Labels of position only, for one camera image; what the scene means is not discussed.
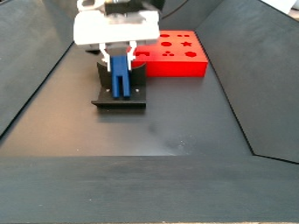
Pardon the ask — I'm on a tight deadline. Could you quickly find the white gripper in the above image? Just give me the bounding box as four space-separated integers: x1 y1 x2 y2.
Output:
73 10 160 72

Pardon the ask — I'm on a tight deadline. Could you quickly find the blue square-circle peg object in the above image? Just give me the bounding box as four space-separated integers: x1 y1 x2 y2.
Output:
111 55 131 98

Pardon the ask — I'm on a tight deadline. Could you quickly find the black curved fixture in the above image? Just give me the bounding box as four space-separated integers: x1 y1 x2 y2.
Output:
91 62 145 109

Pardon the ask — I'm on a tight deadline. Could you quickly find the red shape-sorter block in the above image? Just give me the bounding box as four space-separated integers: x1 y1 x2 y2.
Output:
132 30 208 77

